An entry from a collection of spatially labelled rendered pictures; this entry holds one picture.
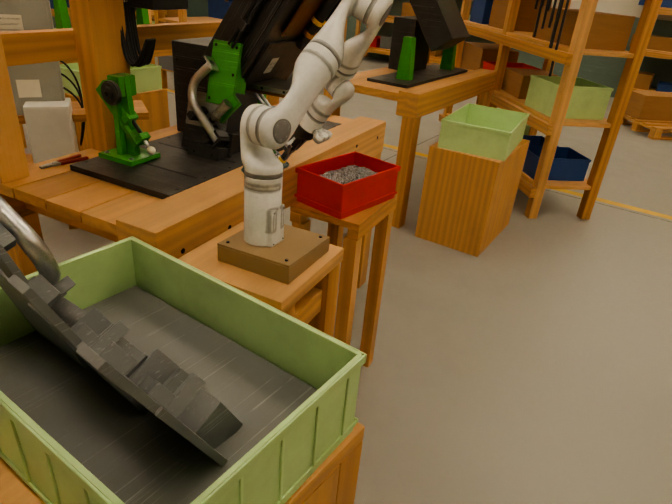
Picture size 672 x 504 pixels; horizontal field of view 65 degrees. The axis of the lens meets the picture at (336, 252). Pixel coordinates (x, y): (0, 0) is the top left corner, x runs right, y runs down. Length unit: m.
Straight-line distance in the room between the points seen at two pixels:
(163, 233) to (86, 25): 0.83
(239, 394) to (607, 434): 1.74
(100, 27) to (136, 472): 1.47
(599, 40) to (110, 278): 3.54
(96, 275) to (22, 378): 0.26
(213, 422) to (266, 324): 0.23
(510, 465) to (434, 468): 0.28
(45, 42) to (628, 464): 2.46
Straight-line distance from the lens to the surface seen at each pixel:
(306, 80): 1.25
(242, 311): 1.02
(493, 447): 2.15
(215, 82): 1.95
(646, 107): 7.97
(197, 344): 1.07
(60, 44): 2.01
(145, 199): 1.63
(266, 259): 1.24
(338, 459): 0.96
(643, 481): 2.30
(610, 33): 4.16
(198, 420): 0.83
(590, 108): 4.22
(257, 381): 0.98
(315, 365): 0.95
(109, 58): 2.01
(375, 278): 2.09
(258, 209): 1.26
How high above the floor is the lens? 1.50
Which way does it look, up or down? 28 degrees down
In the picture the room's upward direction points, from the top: 5 degrees clockwise
